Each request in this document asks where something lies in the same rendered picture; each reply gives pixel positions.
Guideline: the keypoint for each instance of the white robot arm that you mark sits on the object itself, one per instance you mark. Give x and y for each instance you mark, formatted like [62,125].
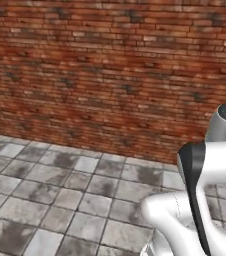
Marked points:
[218,166]

